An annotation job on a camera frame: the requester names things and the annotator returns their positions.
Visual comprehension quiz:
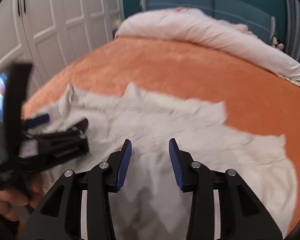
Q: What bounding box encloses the white padded jacket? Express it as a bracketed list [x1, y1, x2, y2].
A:
[40, 83, 298, 239]

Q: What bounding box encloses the person's left hand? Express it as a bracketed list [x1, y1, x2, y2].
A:
[0, 174, 44, 222]

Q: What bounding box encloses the white wardrobe with red stickers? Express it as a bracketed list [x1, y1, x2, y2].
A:
[0, 0, 124, 94]

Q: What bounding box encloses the orange bed blanket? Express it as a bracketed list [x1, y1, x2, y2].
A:
[23, 37, 300, 228]

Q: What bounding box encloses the white rolled duvet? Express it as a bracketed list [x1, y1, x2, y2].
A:
[116, 8, 300, 87]

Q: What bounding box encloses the teal upholstered headboard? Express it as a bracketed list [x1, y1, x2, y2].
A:
[140, 0, 276, 44]

